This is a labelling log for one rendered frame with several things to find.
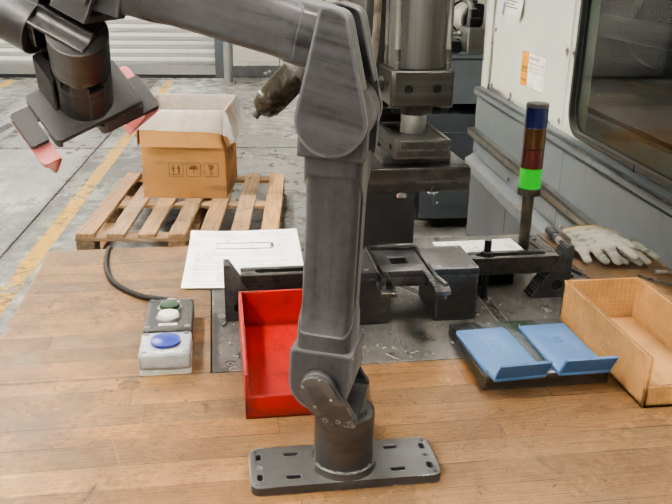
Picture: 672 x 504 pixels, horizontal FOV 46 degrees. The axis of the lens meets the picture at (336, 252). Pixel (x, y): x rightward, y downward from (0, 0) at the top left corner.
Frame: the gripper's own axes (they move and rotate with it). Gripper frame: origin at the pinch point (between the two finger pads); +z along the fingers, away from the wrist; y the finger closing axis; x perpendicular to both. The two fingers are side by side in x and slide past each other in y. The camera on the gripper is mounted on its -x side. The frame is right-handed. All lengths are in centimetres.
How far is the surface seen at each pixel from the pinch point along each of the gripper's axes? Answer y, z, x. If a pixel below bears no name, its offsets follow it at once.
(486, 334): -34, 17, 44
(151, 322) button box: 0.8, 27.2, 13.7
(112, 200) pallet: -81, 321, -146
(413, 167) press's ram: -38.2, 10.2, 19.9
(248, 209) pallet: -131, 296, -92
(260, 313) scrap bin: -12.9, 27.8, 21.2
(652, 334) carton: -55, 17, 59
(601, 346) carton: -43, 12, 55
